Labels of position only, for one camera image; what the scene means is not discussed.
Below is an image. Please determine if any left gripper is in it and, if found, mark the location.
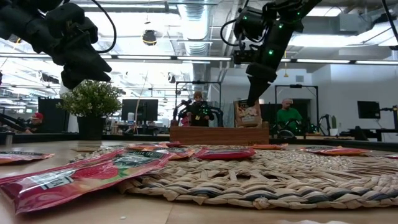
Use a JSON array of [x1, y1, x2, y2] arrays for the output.
[[51, 30, 112, 90]]

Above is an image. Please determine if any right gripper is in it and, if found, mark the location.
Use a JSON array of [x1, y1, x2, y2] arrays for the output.
[[246, 29, 290, 108]]

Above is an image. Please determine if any wooden tea caddy box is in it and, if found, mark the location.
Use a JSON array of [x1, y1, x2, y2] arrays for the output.
[[169, 120, 270, 146]]

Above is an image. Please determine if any green plant in black pot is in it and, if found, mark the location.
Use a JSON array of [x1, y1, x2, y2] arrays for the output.
[[57, 80, 124, 141]]

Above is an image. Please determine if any person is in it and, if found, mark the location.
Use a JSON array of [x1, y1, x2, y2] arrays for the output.
[[275, 98, 304, 134], [27, 111, 45, 134], [178, 90, 215, 127]]

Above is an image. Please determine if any black upright panel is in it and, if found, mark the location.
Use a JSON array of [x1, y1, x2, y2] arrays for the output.
[[37, 98, 70, 134]]

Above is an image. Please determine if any linear ceiling light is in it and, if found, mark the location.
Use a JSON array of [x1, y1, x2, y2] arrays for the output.
[[0, 53, 398, 65]]

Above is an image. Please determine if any black desk monitor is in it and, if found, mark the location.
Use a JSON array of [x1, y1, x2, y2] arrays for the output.
[[121, 98, 159, 122]]

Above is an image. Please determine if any black ceiling dome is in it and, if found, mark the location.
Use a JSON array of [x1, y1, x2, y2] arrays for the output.
[[142, 29, 157, 47]]

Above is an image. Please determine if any small cactus white pot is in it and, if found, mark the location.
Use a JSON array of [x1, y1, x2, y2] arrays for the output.
[[328, 114, 340, 137]]

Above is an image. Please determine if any round woven straw placemat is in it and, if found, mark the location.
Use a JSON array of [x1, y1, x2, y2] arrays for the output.
[[70, 144, 398, 210]]

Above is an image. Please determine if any black desk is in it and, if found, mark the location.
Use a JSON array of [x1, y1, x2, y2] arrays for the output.
[[348, 126, 398, 142]]

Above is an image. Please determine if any yellow hanging cord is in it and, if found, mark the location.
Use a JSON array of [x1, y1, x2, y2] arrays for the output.
[[282, 51, 289, 78]]

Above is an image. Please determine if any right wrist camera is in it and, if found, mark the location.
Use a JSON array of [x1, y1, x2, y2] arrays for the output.
[[233, 49, 259, 65]]

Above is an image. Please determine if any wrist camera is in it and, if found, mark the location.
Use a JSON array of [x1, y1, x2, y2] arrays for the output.
[[233, 49, 259, 65], [46, 2, 99, 44]]

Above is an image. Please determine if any black metal frame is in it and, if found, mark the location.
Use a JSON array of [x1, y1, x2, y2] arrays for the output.
[[175, 80, 222, 127], [274, 84, 320, 134]]

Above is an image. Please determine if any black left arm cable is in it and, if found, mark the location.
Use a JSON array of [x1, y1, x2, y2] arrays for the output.
[[90, 0, 118, 54]]

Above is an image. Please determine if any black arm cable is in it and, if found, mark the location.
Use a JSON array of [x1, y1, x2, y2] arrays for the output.
[[220, 18, 246, 47], [90, 0, 118, 54]]

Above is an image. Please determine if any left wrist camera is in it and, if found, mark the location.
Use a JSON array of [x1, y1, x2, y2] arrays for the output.
[[46, 2, 99, 44]]

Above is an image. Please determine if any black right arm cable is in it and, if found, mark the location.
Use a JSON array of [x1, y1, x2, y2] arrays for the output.
[[220, 18, 246, 47]]

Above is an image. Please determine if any black table edge rail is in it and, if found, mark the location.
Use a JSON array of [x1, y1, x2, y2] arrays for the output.
[[0, 133, 398, 153]]

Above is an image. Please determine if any silver ventilation duct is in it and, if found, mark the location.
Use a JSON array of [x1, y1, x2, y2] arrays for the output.
[[178, 2, 212, 91]]

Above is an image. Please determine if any black wall monitor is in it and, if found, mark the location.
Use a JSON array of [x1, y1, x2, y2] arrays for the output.
[[356, 101, 381, 119]]

